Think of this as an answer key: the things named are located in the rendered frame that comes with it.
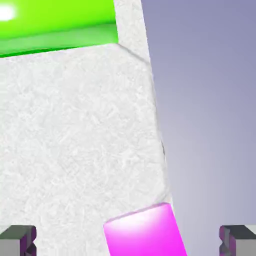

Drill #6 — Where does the large green box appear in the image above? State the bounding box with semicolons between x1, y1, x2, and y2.
0;0;119;59

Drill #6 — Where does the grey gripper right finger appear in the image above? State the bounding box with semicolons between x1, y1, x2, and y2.
219;224;256;256

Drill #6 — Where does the small magenta cube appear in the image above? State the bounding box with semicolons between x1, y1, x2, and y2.
103;202;188;256

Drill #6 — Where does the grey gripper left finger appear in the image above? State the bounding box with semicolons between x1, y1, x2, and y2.
0;225;38;256

